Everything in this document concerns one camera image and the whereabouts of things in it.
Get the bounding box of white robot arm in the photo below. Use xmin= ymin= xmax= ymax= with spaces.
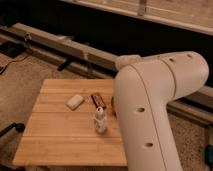
xmin=114 ymin=51 xmax=209 ymax=171

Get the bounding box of orange ceramic bowl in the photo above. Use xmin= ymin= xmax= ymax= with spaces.
xmin=111 ymin=96 xmax=117 ymax=117

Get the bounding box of brown candy bar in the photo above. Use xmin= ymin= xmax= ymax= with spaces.
xmin=91 ymin=93 xmax=106 ymax=109

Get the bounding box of small white dropper bottle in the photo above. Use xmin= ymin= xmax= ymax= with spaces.
xmin=94 ymin=107 xmax=107 ymax=134

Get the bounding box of white soap bar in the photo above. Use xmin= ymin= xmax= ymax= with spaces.
xmin=66 ymin=94 xmax=84 ymax=110

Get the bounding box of wooden bamboo board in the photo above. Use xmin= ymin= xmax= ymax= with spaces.
xmin=13 ymin=79 xmax=126 ymax=166

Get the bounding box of black cable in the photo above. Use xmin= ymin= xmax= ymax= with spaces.
xmin=0 ymin=54 xmax=31 ymax=75

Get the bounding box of grey metal rail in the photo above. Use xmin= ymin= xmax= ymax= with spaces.
xmin=0 ymin=22 xmax=213 ymax=118

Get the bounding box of black handle object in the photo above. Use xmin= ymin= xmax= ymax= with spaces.
xmin=0 ymin=123 xmax=25 ymax=137

